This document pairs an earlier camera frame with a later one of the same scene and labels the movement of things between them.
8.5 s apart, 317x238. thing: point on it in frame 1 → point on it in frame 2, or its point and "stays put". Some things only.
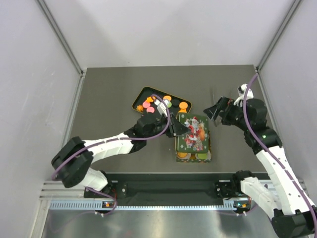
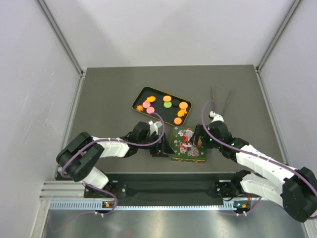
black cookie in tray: [176, 102] stays put
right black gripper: [225, 104] → [199, 131]
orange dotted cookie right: [183, 105] stays put
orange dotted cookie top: [167, 97] stays put
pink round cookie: [150, 109] stays put
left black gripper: [176, 128] → [162, 149]
